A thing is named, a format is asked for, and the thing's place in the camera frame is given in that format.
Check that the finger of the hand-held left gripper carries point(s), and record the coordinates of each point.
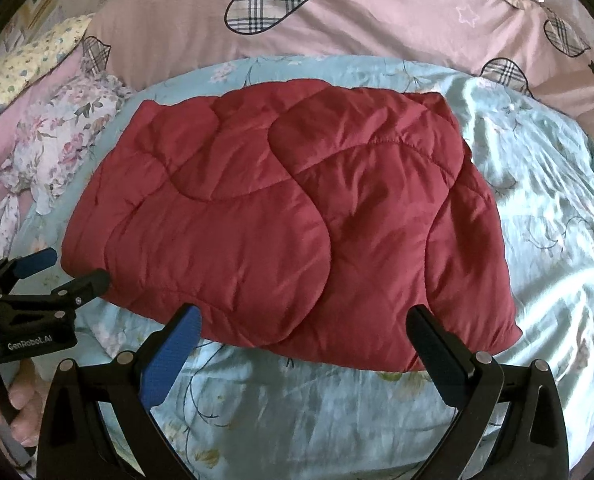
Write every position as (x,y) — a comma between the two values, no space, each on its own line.
(84,285)
(34,262)

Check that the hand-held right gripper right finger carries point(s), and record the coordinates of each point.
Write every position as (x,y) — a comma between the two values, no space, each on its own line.
(439,360)

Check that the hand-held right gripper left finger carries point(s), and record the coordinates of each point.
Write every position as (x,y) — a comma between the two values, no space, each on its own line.
(173,355)

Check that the red quilted jacket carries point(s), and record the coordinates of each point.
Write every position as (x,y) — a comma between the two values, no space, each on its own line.
(277,220)

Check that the person's left hand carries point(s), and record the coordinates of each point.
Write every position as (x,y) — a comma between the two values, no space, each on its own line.
(27,395)

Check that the pink floral pillow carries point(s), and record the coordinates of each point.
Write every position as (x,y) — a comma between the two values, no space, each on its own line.
(62,135)

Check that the light blue floral bedsheet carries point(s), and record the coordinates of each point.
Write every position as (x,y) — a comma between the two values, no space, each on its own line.
(542,200)

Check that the yellow floral pillow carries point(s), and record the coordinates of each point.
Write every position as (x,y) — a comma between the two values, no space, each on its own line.
(27,60)

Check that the gold-trimmed floral headboard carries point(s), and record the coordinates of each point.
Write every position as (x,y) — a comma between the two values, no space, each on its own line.
(29,7)

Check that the pink heart-print duvet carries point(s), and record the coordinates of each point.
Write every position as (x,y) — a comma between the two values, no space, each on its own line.
(377,10)

